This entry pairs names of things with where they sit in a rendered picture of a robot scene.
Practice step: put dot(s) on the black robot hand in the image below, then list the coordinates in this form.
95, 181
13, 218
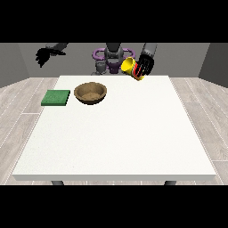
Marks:
146, 66
44, 56

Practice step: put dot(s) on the yellow cup with melon print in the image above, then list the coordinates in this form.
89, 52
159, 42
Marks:
128, 66

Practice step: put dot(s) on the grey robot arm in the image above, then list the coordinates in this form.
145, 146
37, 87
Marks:
58, 46
149, 49

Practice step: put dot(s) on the green square pad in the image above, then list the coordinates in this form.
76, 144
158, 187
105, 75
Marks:
55, 97

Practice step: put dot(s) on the brown wooden bowl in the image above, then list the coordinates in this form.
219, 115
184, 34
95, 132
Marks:
90, 93

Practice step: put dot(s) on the grey robot trunk purple rings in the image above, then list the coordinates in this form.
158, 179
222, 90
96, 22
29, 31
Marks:
112, 59

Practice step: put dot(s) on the dark table leg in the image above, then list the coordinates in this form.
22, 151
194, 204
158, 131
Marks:
57, 183
170, 183

